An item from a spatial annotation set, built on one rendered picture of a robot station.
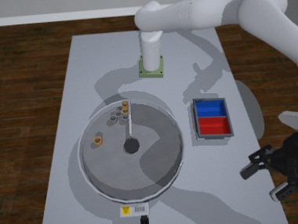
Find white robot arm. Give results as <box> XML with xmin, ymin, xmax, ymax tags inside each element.
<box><xmin>134</xmin><ymin>0</ymin><xmax>298</xmax><ymax>71</ymax></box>

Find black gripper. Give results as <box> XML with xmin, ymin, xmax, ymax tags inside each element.
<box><xmin>239</xmin><ymin>132</ymin><xmax>298</xmax><ymax>203</ymax></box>

